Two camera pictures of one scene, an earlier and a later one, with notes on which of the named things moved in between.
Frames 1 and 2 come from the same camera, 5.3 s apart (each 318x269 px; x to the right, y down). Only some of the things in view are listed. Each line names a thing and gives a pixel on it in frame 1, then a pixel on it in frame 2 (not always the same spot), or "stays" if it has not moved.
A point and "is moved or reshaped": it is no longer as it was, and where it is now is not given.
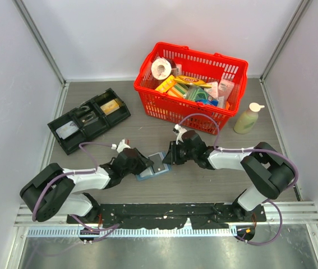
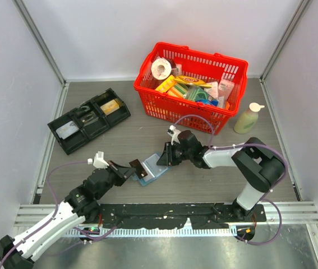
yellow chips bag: x=191 y=80 stays
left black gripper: x=143 y=163 → x=124 y=172
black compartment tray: x=90 y=118 stays
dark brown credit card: x=158 y=165 is moved or reshaped
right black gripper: x=172 y=157 stays
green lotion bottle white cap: x=247 y=119 stays
